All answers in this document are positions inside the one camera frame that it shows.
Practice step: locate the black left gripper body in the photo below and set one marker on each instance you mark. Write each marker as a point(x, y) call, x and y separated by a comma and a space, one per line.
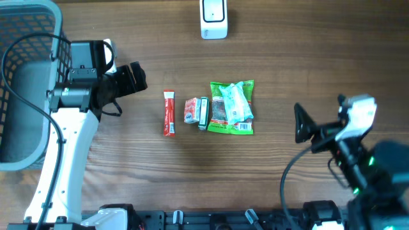
point(122, 83)

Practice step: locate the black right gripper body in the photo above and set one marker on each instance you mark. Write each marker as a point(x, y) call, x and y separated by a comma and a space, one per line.
point(323, 136)

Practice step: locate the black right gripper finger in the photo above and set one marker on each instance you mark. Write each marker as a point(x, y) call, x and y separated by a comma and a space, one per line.
point(341, 100)
point(305, 127)

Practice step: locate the red stick sachet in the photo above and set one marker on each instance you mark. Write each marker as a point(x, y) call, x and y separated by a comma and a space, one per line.
point(169, 113)

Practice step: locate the teal white tissue pack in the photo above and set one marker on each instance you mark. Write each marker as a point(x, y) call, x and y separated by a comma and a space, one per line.
point(236, 105)

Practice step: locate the red tissue packet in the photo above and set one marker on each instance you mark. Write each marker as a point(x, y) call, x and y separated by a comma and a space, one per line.
point(192, 110)

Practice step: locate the green snack bag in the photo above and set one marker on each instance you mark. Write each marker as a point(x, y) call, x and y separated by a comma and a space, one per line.
point(218, 122)

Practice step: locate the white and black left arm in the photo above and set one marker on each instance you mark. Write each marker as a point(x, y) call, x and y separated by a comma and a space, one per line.
point(50, 111)

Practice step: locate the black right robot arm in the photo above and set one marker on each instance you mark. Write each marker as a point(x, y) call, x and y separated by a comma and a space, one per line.
point(378, 177)

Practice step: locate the white barcode scanner box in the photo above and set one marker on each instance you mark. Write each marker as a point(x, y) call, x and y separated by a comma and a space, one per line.
point(214, 19)

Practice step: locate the grey plastic mesh basket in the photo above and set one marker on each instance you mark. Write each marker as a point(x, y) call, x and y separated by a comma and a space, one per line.
point(35, 59)

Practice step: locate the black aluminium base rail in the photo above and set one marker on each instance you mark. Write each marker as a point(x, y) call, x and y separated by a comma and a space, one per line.
point(223, 220)

